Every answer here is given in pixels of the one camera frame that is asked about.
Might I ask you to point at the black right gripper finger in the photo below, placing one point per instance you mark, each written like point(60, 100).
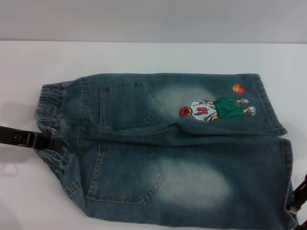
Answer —
point(301, 196)

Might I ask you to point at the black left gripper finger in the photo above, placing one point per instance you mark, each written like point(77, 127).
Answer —
point(26, 140)

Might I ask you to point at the blue denim shorts cartoon patch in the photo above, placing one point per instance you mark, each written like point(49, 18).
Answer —
point(192, 167)

